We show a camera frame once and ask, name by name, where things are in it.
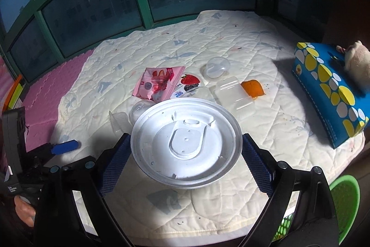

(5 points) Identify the green plastic trash basket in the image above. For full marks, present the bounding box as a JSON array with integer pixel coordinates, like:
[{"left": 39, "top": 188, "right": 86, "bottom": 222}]
[{"left": 270, "top": 172, "right": 360, "bottom": 246}]

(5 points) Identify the person's left hand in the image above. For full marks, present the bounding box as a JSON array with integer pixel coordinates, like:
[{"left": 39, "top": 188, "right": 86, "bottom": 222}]
[{"left": 14, "top": 196, "right": 36, "bottom": 228}]

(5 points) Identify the pink foam floor mat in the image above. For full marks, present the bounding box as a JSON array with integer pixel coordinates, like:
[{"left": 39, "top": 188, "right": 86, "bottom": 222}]
[{"left": 22, "top": 50, "right": 93, "bottom": 151}]

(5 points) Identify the small clear plastic cup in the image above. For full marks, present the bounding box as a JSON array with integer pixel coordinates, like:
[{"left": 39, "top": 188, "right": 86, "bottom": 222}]
[{"left": 109, "top": 112, "right": 132, "bottom": 134}]

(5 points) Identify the clear round plastic cup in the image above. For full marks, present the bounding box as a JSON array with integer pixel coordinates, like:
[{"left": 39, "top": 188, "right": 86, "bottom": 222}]
[{"left": 129, "top": 100, "right": 155, "bottom": 125}]

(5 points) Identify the pink strawberry snack bag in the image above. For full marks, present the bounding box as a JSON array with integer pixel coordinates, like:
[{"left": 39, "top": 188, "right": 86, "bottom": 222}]
[{"left": 132, "top": 66, "right": 185, "bottom": 103}]

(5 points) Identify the blue tissue box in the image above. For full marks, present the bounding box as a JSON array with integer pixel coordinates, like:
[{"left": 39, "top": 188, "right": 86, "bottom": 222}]
[{"left": 292, "top": 42, "right": 369, "bottom": 149}]

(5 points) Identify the strawberry picture wrapper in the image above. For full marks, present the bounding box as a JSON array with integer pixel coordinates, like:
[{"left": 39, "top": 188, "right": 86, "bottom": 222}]
[{"left": 170, "top": 73, "right": 201, "bottom": 99}]

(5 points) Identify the clear rectangular plastic tray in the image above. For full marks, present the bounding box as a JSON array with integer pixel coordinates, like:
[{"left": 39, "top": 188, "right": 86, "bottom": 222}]
[{"left": 214, "top": 76, "right": 253, "bottom": 112}]

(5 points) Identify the white quilted bed mat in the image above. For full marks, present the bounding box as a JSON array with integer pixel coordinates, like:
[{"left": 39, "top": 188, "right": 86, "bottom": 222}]
[{"left": 51, "top": 11, "right": 365, "bottom": 246}]

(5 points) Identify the plush toy animal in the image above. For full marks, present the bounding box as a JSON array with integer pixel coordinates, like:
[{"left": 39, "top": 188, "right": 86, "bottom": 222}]
[{"left": 336, "top": 40, "right": 370, "bottom": 92}]

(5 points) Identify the clear plastic dome lid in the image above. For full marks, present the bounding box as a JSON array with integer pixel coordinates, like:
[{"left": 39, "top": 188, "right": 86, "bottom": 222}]
[{"left": 202, "top": 56, "right": 231, "bottom": 79}]

